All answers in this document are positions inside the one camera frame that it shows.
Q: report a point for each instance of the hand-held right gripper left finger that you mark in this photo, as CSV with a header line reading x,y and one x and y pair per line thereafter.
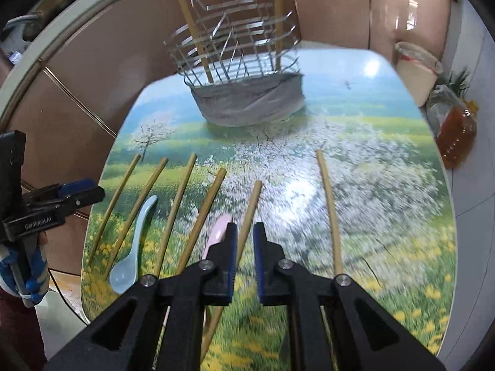
x,y
232,259

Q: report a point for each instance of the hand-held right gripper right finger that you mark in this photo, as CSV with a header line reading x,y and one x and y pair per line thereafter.
x,y
258,262

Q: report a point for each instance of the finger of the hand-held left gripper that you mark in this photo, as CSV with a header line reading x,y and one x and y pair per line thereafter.
x,y
77,186
87,197

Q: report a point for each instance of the bamboo chopstick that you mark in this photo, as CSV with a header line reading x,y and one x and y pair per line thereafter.
x,y
328,208
181,193
278,7
116,205
205,212
251,208
189,27
152,184

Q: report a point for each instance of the pink ceramic spoon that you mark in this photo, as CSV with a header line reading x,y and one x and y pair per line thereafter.
x,y
216,232

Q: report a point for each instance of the light blue ceramic spoon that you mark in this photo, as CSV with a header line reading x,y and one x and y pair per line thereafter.
x,y
125,274

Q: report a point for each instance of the person's left forearm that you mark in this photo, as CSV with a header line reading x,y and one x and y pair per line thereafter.
x,y
17,324

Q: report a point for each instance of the person's left hand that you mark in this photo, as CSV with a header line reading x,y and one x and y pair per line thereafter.
x,y
36,278

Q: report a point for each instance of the cooking oil bottle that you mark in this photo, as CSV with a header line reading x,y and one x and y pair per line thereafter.
x,y
456,135

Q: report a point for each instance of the white plastic bucket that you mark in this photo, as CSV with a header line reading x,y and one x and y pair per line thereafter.
x,y
415,81

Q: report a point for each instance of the clear plastic bag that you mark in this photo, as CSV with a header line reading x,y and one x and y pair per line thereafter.
x,y
441,102

